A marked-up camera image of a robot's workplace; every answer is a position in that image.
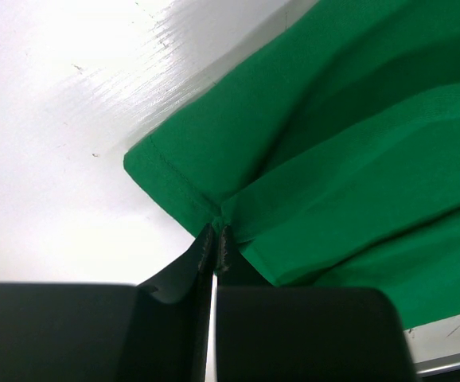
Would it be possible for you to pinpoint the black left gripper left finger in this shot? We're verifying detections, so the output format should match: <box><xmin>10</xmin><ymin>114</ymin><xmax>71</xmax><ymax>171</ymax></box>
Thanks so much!
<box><xmin>0</xmin><ymin>226</ymin><xmax>214</xmax><ymax>381</ymax></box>

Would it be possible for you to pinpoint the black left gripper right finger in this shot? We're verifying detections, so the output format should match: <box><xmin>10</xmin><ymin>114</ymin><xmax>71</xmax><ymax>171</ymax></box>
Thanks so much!
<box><xmin>215</xmin><ymin>227</ymin><xmax>417</xmax><ymax>381</ymax></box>

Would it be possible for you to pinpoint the green t shirt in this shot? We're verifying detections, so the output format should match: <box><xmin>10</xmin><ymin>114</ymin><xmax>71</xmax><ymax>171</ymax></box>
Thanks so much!
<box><xmin>123</xmin><ymin>1</ymin><xmax>460</xmax><ymax>328</ymax></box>

